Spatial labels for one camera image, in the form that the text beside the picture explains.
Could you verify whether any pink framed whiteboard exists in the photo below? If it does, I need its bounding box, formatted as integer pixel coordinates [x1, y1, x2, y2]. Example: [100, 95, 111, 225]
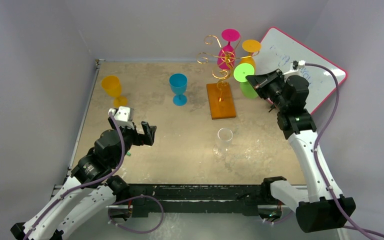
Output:
[253, 27, 348, 114]

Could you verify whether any green plastic wine glass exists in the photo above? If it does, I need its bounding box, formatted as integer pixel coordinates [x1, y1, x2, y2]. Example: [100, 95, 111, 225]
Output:
[233, 63, 258, 99]

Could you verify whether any blue plastic wine glass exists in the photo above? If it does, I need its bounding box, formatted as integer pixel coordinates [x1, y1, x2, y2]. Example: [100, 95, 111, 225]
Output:
[169, 73, 188, 106]

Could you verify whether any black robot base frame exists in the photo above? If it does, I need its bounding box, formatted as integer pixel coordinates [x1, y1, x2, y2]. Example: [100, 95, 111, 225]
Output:
[51, 175, 312, 220]

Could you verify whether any orange plastic wine glass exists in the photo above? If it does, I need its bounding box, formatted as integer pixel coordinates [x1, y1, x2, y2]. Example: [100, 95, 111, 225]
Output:
[239, 39, 262, 70]

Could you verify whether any clear wine glass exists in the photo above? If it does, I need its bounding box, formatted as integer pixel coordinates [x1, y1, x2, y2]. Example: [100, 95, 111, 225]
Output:
[212, 128, 233, 158]

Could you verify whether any gold wire glass rack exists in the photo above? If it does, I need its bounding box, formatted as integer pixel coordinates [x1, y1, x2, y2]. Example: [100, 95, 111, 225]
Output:
[196, 34, 248, 120]

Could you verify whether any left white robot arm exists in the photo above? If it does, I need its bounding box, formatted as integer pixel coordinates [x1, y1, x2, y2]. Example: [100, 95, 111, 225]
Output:
[10, 119, 157, 240]

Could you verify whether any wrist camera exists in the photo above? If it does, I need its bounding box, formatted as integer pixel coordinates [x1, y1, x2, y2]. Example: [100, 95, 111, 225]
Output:
[108, 106, 135, 129]
[283, 60, 306, 78]

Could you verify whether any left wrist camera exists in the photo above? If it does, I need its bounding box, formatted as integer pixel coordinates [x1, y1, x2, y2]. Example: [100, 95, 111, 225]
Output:
[108, 106, 135, 129]

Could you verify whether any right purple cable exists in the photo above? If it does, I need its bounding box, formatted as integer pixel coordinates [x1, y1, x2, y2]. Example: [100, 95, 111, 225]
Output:
[302, 62, 384, 240]

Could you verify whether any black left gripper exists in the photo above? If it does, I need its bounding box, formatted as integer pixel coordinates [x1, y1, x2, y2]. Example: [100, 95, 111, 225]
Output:
[109, 115, 156, 167]

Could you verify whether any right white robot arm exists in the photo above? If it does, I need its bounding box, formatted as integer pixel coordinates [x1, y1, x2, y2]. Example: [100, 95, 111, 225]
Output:
[246, 69, 356, 233]

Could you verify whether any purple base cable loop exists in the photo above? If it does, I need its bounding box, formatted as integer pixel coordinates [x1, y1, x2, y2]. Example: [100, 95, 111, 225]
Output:
[107, 192, 165, 233]

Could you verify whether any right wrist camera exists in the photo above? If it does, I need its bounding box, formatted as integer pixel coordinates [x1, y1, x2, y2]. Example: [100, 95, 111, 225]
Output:
[283, 60, 306, 78]

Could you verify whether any pink plastic wine glass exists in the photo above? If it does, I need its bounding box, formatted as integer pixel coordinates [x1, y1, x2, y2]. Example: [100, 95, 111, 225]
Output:
[217, 28, 241, 70]

